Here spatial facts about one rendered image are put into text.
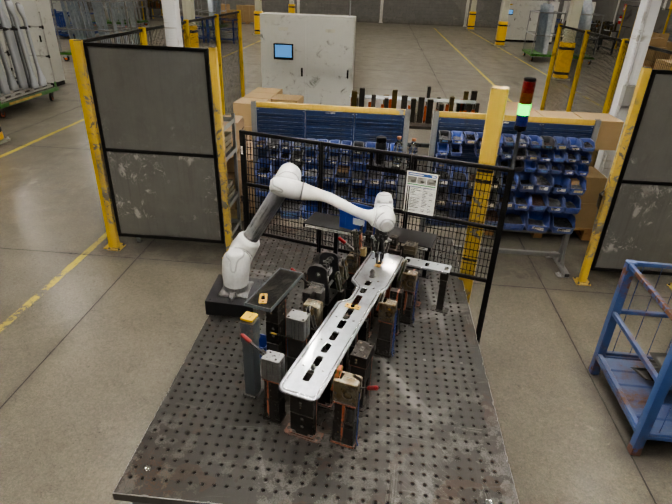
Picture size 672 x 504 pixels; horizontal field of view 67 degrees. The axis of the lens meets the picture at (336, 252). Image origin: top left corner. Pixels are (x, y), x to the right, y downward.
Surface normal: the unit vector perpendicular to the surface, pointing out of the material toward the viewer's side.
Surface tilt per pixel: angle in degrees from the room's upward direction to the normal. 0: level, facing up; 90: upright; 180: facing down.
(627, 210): 90
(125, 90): 90
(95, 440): 0
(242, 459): 0
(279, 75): 90
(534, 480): 0
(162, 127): 92
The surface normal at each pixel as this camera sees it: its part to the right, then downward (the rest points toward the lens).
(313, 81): -0.09, 0.47
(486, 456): 0.04, -0.88
